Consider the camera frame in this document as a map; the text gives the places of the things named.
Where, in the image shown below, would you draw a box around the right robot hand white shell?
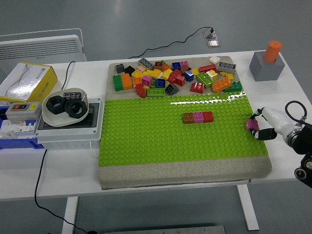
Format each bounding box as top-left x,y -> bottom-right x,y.
251,106 -> 293,142

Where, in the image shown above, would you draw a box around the magenta square toy brick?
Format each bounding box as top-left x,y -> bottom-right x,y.
245,118 -> 259,131

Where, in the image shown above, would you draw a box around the green long toy brick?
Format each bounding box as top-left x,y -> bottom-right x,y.
147,88 -> 166,98
112,74 -> 124,92
196,72 -> 215,89
223,81 -> 243,93

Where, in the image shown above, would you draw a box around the orange long toy brick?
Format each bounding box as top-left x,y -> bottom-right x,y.
121,73 -> 133,90
212,78 -> 233,94

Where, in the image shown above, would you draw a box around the red square toy brick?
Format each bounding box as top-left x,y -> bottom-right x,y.
202,111 -> 215,123

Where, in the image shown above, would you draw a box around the grey long toy brick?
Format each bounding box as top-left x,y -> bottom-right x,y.
217,61 -> 237,75
137,58 -> 155,69

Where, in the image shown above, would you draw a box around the red long toy brick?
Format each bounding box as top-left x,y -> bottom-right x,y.
198,64 -> 217,74
135,83 -> 147,98

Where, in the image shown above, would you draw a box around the green studded baseplate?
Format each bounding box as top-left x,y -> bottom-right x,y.
98,91 -> 270,167

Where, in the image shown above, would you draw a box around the grey block holder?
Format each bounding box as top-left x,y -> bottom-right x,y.
249,50 -> 286,82

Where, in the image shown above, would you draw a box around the orange cylinder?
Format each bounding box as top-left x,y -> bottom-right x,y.
263,40 -> 283,63

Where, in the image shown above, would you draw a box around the white table leg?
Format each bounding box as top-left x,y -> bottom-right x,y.
61,195 -> 79,234
235,184 -> 260,231

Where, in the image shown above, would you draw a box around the grey-brown mat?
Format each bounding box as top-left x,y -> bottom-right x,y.
98,56 -> 273,191

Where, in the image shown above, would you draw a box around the open floor socket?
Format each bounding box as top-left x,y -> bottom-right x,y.
203,29 -> 218,40

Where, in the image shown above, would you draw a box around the large black hex nut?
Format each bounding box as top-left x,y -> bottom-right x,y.
46,96 -> 65,114
63,99 -> 86,119

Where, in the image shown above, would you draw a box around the black cylindrical capacitor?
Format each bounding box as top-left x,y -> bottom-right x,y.
63,91 -> 82,100

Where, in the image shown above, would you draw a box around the grey electrical distribution box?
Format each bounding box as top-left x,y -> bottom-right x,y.
36,97 -> 102,150

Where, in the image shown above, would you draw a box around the white bowl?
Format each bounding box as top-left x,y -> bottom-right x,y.
42,87 -> 90,128

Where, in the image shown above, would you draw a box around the white panel heater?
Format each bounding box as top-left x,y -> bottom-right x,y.
0,28 -> 88,62

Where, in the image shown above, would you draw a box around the yellow white cardboard box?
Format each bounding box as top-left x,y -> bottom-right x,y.
0,62 -> 59,103

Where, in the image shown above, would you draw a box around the white blue circuit breaker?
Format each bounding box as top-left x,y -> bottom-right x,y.
13,119 -> 38,136

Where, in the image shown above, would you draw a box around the blue plastic bin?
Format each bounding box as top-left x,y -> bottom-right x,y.
0,106 -> 46,151

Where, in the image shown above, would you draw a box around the black floor cable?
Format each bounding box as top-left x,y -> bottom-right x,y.
128,26 -> 215,59

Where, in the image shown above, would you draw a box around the grey metal base plate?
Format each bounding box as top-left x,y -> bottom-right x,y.
102,225 -> 226,234

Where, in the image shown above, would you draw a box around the thin white cord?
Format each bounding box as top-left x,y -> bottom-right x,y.
88,141 -> 99,159

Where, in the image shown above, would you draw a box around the black power cable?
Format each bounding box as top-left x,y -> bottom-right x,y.
34,148 -> 98,234
60,60 -> 77,91

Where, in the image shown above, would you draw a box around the grey push-button switch box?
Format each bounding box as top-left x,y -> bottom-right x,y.
5,101 -> 42,123

